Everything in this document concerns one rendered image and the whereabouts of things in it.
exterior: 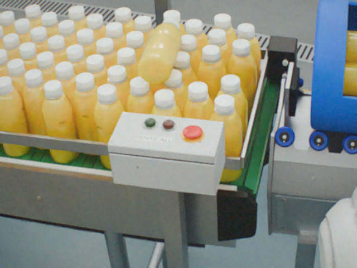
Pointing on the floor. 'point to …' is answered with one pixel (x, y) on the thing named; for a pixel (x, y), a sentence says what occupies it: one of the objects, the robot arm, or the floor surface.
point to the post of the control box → (174, 228)
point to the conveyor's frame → (120, 207)
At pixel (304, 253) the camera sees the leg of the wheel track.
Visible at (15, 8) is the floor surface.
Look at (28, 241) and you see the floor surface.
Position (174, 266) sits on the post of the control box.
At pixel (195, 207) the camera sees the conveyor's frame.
